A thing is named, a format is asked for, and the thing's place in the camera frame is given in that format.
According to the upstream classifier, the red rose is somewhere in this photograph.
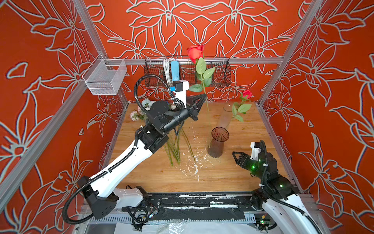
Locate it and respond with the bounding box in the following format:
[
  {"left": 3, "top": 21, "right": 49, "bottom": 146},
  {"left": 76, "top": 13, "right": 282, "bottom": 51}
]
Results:
[
  {"left": 232, "top": 90, "right": 253, "bottom": 122},
  {"left": 187, "top": 45, "right": 215, "bottom": 95}
]

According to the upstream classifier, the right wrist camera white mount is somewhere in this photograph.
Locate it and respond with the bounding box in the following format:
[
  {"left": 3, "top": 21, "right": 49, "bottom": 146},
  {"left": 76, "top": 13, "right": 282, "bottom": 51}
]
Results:
[{"left": 250, "top": 142, "right": 261, "bottom": 160}]

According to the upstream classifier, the white mesh wall basket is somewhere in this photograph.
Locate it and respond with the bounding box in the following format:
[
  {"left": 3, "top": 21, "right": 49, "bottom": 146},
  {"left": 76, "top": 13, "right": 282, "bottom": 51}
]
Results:
[{"left": 82, "top": 55, "right": 127, "bottom": 95}]

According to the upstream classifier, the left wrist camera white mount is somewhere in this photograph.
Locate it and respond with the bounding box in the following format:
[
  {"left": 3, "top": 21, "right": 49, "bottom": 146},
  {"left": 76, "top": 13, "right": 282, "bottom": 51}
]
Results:
[{"left": 170, "top": 80, "right": 189, "bottom": 107}]

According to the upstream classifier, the pink white flower bunch left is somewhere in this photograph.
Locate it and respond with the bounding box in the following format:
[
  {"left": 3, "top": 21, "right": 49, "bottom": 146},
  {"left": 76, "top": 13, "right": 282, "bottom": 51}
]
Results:
[{"left": 130, "top": 98, "right": 155, "bottom": 121}]

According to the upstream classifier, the brown ribbed glass vase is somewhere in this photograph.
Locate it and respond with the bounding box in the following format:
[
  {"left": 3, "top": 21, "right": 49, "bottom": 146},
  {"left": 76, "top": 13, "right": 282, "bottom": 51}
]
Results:
[{"left": 207, "top": 127, "right": 230, "bottom": 158}]

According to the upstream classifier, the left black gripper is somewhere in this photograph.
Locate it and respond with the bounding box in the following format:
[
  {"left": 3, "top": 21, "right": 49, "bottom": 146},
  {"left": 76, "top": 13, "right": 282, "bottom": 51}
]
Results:
[{"left": 163, "top": 93, "right": 205, "bottom": 134}]

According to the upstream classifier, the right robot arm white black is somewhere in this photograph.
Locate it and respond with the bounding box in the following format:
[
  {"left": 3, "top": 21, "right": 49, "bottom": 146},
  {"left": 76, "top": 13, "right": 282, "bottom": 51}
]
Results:
[{"left": 232, "top": 140, "right": 323, "bottom": 234}]

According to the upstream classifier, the white cable bundle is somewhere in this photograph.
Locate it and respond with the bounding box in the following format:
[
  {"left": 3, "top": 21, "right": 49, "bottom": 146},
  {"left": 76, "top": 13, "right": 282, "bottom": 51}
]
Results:
[{"left": 162, "top": 58, "right": 173, "bottom": 85}]

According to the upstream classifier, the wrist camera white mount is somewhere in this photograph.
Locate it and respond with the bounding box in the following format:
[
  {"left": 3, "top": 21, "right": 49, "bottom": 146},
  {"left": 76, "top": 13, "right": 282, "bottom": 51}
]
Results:
[
  {"left": 170, "top": 80, "right": 189, "bottom": 107},
  {"left": 250, "top": 142, "right": 261, "bottom": 160}
]

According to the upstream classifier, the black wire wall basket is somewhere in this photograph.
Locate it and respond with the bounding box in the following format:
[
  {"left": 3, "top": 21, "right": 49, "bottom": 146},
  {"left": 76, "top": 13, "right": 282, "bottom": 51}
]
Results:
[{"left": 144, "top": 56, "right": 232, "bottom": 87}]

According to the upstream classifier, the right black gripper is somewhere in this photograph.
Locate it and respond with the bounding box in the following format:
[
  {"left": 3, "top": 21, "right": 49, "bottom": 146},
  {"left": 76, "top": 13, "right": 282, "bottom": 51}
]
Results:
[{"left": 232, "top": 151, "right": 269, "bottom": 183}]

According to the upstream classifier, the light blue box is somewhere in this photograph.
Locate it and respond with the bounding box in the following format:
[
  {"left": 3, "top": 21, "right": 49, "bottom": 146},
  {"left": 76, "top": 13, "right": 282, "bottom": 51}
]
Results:
[{"left": 170, "top": 60, "right": 180, "bottom": 82}]

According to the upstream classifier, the clear frosted glass vase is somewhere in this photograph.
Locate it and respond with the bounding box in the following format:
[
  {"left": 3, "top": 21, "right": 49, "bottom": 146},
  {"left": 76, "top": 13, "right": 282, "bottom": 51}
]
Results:
[{"left": 217, "top": 104, "right": 233, "bottom": 129}]

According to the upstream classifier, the pink flower bunch right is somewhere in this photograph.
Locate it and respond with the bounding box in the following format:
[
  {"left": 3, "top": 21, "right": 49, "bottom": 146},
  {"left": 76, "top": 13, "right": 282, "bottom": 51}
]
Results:
[{"left": 164, "top": 122, "right": 197, "bottom": 166}]

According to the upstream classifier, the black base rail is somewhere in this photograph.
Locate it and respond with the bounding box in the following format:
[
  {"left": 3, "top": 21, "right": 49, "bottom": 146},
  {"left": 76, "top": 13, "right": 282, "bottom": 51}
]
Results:
[{"left": 138, "top": 192, "right": 273, "bottom": 224}]

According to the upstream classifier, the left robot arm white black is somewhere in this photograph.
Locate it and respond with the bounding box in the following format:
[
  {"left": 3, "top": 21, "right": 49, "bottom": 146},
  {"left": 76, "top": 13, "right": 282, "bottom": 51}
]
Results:
[{"left": 62, "top": 74, "right": 207, "bottom": 225}]

